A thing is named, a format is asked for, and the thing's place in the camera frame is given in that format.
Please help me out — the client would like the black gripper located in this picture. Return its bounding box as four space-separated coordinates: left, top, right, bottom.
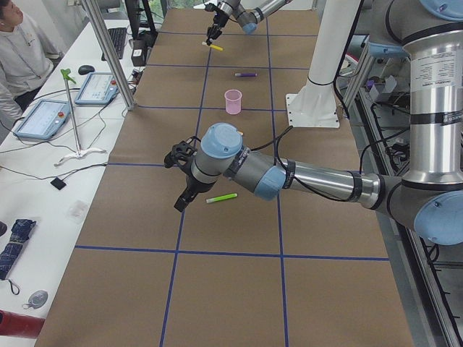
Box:
205 3 229 46
174 168 216 212

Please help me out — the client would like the yellow marker pen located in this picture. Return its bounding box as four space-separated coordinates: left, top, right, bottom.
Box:
201 41 224 51

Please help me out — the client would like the green marker pen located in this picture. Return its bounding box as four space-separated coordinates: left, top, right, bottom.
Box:
205 193 238 204

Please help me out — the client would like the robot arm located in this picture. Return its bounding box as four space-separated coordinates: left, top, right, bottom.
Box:
164 1 462 245
204 0 290 47

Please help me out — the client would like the purple marker pen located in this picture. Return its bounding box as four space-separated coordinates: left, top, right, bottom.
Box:
234 72 258 78

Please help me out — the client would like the black monitor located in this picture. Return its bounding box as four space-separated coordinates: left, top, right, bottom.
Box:
124 0 158 40

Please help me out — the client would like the black keyboard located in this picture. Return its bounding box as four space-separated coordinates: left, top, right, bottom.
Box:
108 27 127 60

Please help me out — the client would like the clear plastic bag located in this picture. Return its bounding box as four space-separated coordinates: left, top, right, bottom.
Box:
66 200 89 224

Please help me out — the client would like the small black square pad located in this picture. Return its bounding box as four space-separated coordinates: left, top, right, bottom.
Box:
50 177 67 190

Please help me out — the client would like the far blue teach pendant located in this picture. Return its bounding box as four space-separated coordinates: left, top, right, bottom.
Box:
75 72 119 106

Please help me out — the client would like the blue teach pendant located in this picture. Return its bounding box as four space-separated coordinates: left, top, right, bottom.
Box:
14 100 70 140
75 72 119 106

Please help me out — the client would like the black computer mouse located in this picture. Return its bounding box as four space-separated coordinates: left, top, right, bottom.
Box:
77 64 95 75

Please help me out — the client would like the metal stand green clip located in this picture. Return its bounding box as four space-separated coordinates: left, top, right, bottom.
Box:
54 69 106 167

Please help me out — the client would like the near blue teach pendant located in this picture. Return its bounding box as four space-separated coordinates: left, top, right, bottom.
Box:
14 100 70 140

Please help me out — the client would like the folded blue umbrella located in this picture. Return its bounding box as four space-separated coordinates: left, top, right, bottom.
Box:
1 219 36 280

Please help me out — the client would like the seated person grey hoodie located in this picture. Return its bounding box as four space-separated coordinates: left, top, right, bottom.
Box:
1 1 62 121

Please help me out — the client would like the red bottle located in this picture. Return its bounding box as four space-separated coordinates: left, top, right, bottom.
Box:
0 310 45 339

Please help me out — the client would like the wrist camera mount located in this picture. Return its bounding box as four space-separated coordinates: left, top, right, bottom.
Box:
163 136 201 172

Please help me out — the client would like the aluminium frame post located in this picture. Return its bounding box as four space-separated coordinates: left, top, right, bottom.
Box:
81 0 135 111

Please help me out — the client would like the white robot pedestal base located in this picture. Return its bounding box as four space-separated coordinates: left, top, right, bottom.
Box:
286 0 362 129

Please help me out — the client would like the round silver keychain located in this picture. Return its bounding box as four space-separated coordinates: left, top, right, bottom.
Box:
22 290 48 309

